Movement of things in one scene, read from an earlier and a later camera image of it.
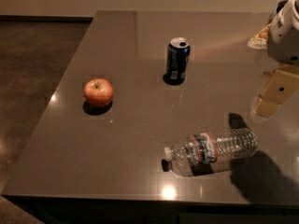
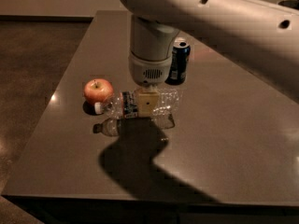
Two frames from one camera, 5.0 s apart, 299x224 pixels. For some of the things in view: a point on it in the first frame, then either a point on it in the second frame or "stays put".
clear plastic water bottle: x=206 y=150 to x=125 y=104
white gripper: x=285 y=36 to x=150 y=69
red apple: x=98 y=91 stays put
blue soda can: x=178 y=50 stays put
